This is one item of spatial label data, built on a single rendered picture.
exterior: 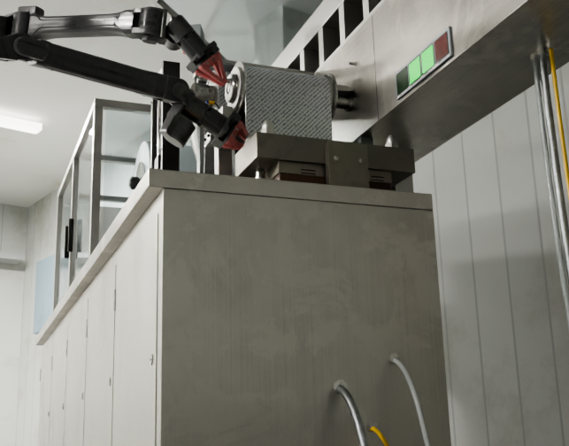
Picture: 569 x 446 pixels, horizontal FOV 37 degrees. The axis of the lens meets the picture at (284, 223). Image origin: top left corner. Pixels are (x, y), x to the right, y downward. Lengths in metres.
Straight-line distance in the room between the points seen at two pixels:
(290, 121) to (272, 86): 0.10
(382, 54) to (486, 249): 2.09
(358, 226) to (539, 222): 2.19
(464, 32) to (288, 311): 0.70
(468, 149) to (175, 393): 2.91
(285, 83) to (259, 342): 0.77
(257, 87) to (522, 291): 2.14
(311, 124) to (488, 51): 0.54
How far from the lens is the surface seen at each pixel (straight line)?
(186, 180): 1.77
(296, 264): 1.80
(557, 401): 3.89
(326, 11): 2.63
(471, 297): 4.20
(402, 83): 2.09
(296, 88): 2.24
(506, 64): 1.96
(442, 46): 1.94
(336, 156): 1.95
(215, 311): 1.72
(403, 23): 2.14
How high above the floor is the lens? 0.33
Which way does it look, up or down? 15 degrees up
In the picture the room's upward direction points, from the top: 2 degrees counter-clockwise
